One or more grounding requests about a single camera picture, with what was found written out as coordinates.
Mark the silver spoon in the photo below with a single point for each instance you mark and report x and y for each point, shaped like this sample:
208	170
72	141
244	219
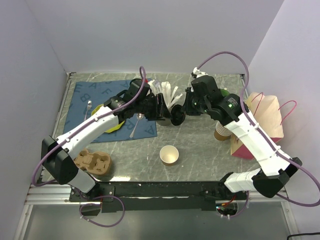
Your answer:
139	117

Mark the stack of paper cups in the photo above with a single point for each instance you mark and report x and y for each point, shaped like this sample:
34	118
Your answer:
221	133

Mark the brown cardboard cup carrier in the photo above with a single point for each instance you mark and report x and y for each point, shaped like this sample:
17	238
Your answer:
96	163

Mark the brown paper coffee cup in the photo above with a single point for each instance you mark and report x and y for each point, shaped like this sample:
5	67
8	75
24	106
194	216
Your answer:
169	155

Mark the green inside ceramic mug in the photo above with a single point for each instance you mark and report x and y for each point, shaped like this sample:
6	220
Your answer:
224	92

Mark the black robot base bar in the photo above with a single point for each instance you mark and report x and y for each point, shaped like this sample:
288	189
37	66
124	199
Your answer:
161	195

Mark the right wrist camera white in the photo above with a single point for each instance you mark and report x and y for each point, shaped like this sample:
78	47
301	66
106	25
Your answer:
196	73

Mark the blue alphabet placemat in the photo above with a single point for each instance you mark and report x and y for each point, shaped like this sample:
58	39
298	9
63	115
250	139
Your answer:
98	93

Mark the silver fork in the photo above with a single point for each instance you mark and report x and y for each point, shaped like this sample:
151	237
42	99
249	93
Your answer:
89	106

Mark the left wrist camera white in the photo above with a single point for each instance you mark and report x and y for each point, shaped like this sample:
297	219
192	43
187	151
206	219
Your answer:
155	86

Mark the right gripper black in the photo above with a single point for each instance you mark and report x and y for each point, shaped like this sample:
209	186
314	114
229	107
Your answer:
190	93

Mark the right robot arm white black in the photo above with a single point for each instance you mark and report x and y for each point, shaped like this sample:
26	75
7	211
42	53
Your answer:
204	97

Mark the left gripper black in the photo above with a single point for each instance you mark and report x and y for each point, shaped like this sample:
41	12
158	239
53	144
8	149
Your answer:
161	111

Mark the black plastic cup lid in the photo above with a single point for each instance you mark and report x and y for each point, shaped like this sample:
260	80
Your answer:
177	115

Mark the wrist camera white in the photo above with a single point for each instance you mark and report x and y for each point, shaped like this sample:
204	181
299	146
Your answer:
155	86
196	73

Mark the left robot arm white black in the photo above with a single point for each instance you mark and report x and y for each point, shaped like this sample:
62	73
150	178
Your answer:
58	154

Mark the yellow dotted plate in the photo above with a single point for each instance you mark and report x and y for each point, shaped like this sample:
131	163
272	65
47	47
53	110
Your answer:
112	129

